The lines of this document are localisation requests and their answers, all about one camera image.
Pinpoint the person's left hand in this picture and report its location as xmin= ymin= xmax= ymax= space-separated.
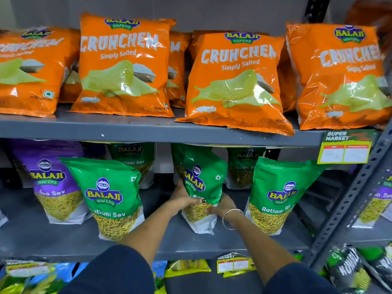
xmin=168 ymin=179 xmax=206 ymax=214

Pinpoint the person's right hand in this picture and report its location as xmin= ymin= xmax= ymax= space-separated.
xmin=205 ymin=193 xmax=238 ymax=220

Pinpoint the green sev snack pouch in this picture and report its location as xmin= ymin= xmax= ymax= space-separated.
xmin=176 ymin=146 xmax=228 ymax=235

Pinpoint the person's right forearm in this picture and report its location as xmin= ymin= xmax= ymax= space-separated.
xmin=223 ymin=209 xmax=300 ymax=286

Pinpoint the person's left forearm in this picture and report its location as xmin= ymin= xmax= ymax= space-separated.
xmin=118 ymin=201 xmax=184 ymax=267

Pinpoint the silver bangle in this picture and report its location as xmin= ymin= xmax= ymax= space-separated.
xmin=222 ymin=208 xmax=244 ymax=231

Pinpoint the small yellow price label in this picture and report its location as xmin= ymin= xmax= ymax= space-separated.
xmin=216 ymin=252 xmax=256 ymax=275

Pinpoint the blue snack packet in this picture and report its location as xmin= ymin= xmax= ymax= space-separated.
xmin=151 ymin=260 xmax=168 ymax=294
xmin=29 ymin=262 xmax=90 ymax=294

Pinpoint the row of green packets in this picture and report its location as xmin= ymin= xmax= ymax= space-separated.
xmin=58 ymin=143 xmax=326 ymax=242

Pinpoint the gray metal shelf board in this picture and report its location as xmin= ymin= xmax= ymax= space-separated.
xmin=0 ymin=180 xmax=313 ymax=263
xmin=0 ymin=104 xmax=326 ymax=147
xmin=345 ymin=216 xmax=392 ymax=249

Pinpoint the dark blue left sleeve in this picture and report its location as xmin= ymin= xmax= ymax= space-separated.
xmin=58 ymin=244 xmax=155 ymax=294

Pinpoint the dark blue sleeve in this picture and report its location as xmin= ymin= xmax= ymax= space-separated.
xmin=58 ymin=244 xmax=155 ymax=294
xmin=263 ymin=262 xmax=341 ymax=294

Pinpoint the dark blue right sleeve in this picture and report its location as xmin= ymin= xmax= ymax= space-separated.
xmin=263 ymin=262 xmax=341 ymax=294

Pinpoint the gray perforated shelf upright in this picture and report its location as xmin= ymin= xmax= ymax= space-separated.
xmin=306 ymin=119 xmax=392 ymax=273

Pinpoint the purple sev snack packet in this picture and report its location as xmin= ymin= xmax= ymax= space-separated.
xmin=352 ymin=174 xmax=392 ymax=229
xmin=9 ymin=139 xmax=93 ymax=226

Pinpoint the large green yellow price label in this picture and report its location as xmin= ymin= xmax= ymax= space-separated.
xmin=317 ymin=129 xmax=376 ymax=165

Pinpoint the black green snack packet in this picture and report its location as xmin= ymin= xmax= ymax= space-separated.
xmin=358 ymin=243 xmax=392 ymax=292
xmin=325 ymin=244 xmax=373 ymax=294

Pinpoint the row of orange chip packets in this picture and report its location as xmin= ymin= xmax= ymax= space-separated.
xmin=0 ymin=0 xmax=392 ymax=137

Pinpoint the yellow green snack packet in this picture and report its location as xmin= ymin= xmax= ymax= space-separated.
xmin=0 ymin=259 xmax=58 ymax=294

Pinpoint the black perforated shelf upright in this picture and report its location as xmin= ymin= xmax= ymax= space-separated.
xmin=303 ymin=0 xmax=332 ymax=25

